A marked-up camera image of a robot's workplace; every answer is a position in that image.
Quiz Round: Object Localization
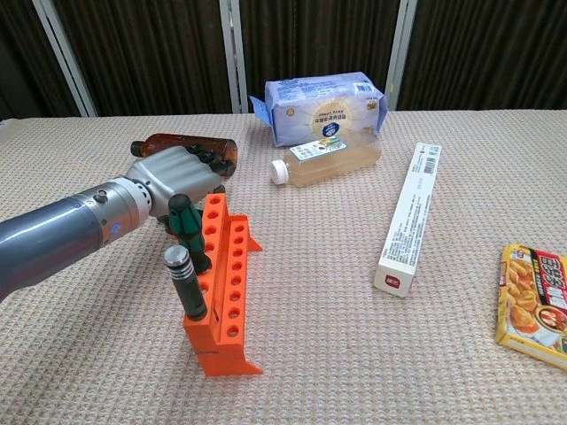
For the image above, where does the orange tool holder rack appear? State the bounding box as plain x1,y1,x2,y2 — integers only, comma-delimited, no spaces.
182,192,265,376

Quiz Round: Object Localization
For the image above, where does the blue tissue pack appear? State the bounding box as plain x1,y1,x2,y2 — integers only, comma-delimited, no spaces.
247,72,390,148

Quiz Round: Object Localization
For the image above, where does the yellow curry box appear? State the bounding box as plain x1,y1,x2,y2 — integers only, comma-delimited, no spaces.
493,243,567,372

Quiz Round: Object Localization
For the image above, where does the green and black screwdriver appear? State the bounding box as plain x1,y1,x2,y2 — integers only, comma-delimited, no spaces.
167,193,213,272

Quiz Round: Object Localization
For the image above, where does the long white carton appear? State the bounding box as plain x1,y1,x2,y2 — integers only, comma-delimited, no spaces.
373,142,443,298

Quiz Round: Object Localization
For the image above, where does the black metal hex screwdriver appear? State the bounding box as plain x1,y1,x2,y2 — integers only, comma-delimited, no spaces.
162,246,209,321

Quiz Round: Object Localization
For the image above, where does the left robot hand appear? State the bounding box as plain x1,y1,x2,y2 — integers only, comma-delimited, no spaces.
125,145,236,218

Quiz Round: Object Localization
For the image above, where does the beige woven tablecloth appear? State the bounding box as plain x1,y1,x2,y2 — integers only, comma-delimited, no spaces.
0,108,567,425

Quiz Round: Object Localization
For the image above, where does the brown plastic bottle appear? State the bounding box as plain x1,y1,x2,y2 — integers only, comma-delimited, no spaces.
130,133,239,181

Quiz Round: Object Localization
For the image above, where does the grey partition post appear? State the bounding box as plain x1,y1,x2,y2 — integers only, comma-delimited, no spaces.
219,0,249,114
31,0,98,118
384,0,418,112

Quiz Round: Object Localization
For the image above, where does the clear bottle white cap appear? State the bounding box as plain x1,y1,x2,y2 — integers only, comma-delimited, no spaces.
270,135,383,188

